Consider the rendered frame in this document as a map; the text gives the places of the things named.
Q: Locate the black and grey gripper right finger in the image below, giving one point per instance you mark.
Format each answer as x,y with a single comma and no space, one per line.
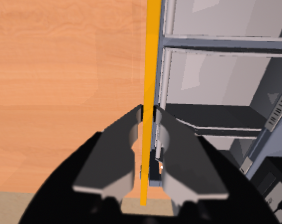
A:
193,169

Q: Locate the black storage case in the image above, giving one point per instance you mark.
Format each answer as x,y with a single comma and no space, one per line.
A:
268,181

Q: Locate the yellow bar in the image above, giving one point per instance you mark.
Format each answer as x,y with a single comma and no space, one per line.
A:
152,35

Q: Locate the grey metal rack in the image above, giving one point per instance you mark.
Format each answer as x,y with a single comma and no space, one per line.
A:
269,140

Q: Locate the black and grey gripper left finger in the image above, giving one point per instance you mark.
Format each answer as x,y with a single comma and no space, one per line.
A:
102,166

